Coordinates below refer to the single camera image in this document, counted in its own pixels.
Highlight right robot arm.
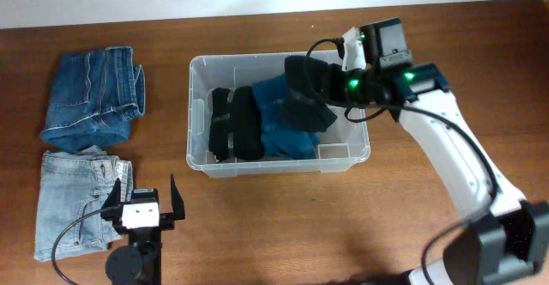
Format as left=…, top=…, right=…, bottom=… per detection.
left=186, top=18, right=548, bottom=284

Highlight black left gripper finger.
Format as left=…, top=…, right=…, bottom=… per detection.
left=100, top=179, right=121, bottom=220
left=170, top=174, right=185, bottom=220

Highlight black garment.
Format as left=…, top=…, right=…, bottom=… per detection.
left=208, top=86, right=264, bottom=162

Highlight dark charcoal garment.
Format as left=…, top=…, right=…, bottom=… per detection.
left=281, top=55, right=337, bottom=132

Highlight blue garment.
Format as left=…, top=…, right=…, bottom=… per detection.
left=251, top=74, right=319, bottom=160

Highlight light blue folded jeans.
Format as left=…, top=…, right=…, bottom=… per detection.
left=34, top=146, right=133, bottom=262

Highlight dark blue jeans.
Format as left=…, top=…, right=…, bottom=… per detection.
left=40, top=46, right=146, bottom=152

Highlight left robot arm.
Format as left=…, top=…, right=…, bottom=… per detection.
left=100, top=179, right=184, bottom=285

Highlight clear plastic storage container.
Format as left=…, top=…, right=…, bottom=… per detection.
left=186, top=52, right=371, bottom=179

